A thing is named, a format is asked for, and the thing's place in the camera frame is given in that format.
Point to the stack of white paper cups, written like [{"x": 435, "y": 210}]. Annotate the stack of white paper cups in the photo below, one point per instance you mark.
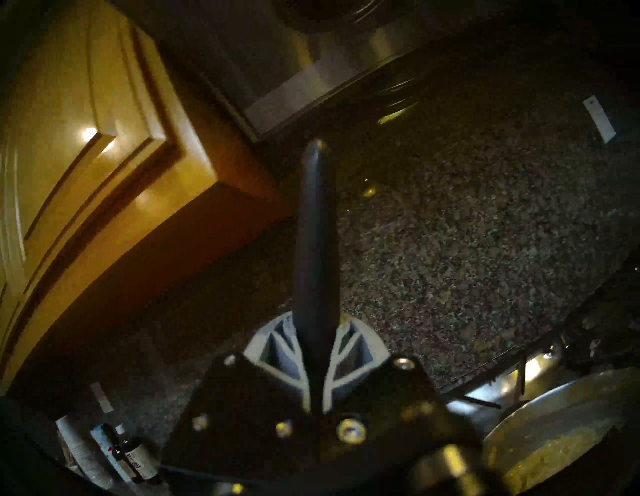
[{"x": 80, "y": 450}]

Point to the soy sauce bottle white cap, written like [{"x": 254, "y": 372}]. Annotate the soy sauce bottle white cap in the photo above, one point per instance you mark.
[{"x": 142, "y": 460}]

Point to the stainless gas cooktop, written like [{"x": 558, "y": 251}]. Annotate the stainless gas cooktop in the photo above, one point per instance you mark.
[{"x": 600, "y": 310}]

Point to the steel range hood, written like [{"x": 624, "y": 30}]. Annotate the steel range hood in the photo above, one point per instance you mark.
[{"x": 310, "y": 60}]

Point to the small dark glass bottle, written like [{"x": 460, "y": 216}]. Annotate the small dark glass bottle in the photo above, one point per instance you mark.
[{"x": 120, "y": 457}]

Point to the white salt canister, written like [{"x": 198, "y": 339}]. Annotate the white salt canister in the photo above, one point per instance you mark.
[{"x": 102, "y": 442}]

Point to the cooked oatmeal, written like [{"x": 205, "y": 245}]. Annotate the cooked oatmeal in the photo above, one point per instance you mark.
[{"x": 555, "y": 457}]

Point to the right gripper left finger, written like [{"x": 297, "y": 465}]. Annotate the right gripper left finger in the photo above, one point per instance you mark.
[{"x": 240, "y": 400}]

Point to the wooden upper cabinet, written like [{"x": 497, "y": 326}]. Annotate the wooden upper cabinet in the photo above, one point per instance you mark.
[{"x": 100, "y": 175}]

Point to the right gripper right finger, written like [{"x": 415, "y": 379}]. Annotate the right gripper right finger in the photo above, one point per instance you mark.
[{"x": 390, "y": 395}]

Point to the white wall outlet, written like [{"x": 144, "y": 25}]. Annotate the white wall outlet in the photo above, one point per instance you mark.
[
  {"x": 102, "y": 397},
  {"x": 599, "y": 119}
]

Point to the stainless steel pot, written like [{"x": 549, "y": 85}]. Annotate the stainless steel pot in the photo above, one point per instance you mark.
[{"x": 550, "y": 410}]

